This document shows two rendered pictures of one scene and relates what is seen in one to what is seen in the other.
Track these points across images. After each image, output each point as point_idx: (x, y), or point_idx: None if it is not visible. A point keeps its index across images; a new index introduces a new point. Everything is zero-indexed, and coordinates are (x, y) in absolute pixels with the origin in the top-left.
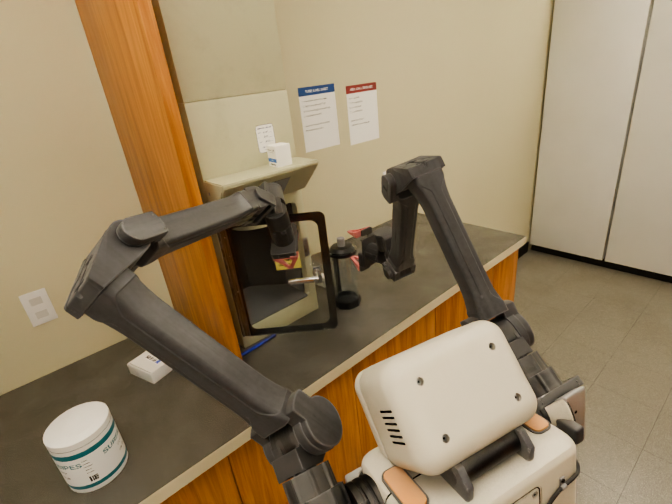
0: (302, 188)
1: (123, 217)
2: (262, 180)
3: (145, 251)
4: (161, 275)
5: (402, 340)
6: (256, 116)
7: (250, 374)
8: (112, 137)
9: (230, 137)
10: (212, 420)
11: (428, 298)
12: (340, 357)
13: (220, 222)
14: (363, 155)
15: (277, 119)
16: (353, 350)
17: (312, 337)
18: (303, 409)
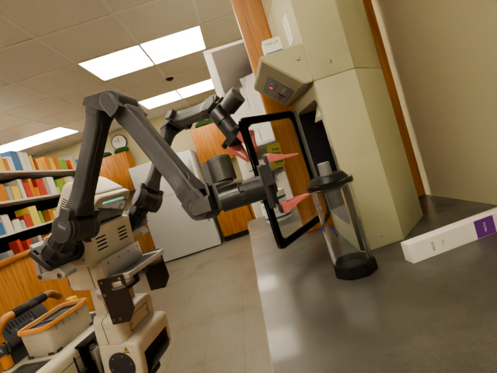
0: (302, 84)
1: None
2: (258, 82)
3: (169, 122)
4: (416, 149)
5: None
6: (279, 10)
7: (151, 170)
8: (379, 20)
9: (279, 38)
10: (271, 234)
11: (281, 350)
12: (262, 268)
13: (190, 115)
14: None
15: (285, 5)
16: (262, 274)
17: (308, 253)
18: (138, 187)
